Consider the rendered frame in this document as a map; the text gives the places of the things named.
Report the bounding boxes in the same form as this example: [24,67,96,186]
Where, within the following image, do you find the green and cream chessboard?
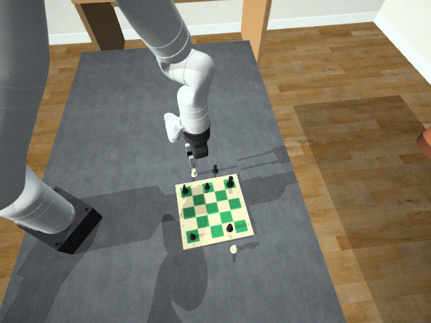
[176,174,254,250]

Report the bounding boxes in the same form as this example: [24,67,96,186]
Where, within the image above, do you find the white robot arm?
[0,0,215,234]

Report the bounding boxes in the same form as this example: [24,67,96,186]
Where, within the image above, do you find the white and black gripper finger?
[189,155,198,169]
[185,143,192,158]

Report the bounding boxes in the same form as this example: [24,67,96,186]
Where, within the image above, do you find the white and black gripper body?
[164,111,211,159]

